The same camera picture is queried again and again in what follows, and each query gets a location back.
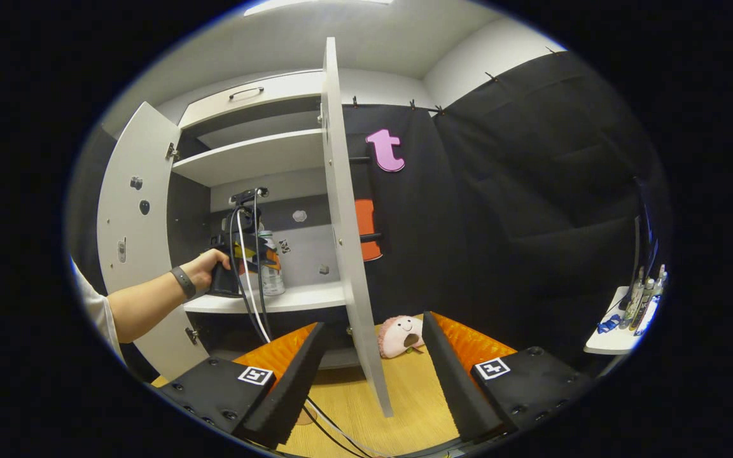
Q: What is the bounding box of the white cable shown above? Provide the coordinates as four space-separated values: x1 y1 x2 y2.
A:
234 207 393 458

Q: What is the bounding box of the long ceiling light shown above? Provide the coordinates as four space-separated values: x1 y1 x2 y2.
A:
244 0 393 17

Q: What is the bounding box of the pink plush toy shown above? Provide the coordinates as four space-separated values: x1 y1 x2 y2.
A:
377 316 426 359

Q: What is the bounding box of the white bottle green band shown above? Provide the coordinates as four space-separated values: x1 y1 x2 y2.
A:
257 229 286 296

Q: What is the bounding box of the white side table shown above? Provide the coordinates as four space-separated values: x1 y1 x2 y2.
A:
584 286 660 355

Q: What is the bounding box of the white shirt sleeve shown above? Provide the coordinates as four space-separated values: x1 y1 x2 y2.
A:
71 258 125 363

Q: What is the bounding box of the dark upright panel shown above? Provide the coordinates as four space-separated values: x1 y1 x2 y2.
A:
632 178 660 287

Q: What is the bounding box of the black cable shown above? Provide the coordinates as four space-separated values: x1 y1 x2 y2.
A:
230 204 367 458

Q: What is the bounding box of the black backdrop cloth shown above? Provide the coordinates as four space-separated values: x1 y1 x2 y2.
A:
341 51 673 370

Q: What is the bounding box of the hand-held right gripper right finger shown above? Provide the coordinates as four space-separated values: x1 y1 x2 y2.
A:
422 311 596 445

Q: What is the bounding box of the dark wristband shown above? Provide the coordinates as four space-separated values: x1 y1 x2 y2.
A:
169 266 197 300

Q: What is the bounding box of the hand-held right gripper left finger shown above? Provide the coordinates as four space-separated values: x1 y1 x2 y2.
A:
160 321 328 449

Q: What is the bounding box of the white cabinet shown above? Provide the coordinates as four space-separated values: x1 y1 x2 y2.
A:
167 69 367 370

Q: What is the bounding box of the white cabinet door cat sticker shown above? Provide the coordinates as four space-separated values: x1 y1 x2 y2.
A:
321 37 394 419

